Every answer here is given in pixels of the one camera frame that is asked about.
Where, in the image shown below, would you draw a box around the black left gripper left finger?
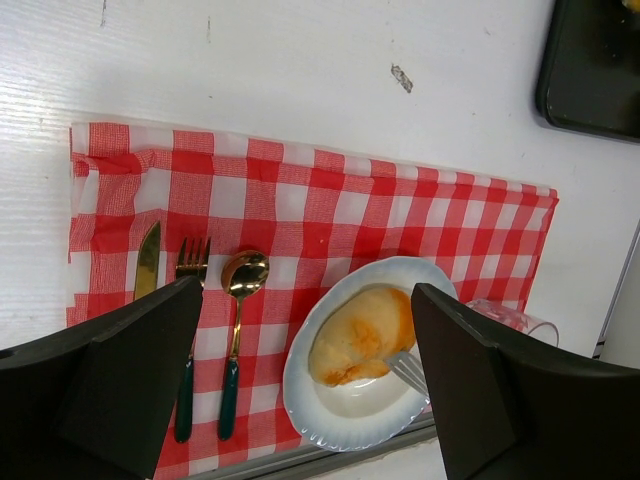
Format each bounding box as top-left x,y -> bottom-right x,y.
1,276 -> 203,479

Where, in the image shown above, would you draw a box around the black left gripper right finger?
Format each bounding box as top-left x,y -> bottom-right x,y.
411,283 -> 639,479

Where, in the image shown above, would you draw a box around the metal tongs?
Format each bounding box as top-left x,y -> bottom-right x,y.
385,351 -> 429,397

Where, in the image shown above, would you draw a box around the pale bread roll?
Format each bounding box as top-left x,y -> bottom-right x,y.
309,287 -> 416,387

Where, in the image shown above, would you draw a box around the clear drinking glass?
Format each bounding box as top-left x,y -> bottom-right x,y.
464,299 -> 559,353

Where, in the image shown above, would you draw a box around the white blue-rimmed plate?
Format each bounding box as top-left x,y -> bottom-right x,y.
282,256 -> 457,452

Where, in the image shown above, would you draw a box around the red white checkered cloth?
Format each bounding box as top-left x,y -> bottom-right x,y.
66,123 -> 558,479

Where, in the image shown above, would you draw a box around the black baking tray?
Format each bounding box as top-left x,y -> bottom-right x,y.
534,1 -> 639,143

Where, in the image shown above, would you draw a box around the front aluminium rail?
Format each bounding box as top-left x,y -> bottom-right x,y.
191,413 -> 437,479

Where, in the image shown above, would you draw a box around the aluminium table rail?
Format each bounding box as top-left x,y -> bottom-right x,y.
593,227 -> 639,369

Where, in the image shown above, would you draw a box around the gold knife black handle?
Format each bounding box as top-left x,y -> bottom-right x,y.
134,222 -> 161,300

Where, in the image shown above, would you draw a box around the gold spoon green handle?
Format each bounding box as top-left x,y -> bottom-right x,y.
217,250 -> 270,441

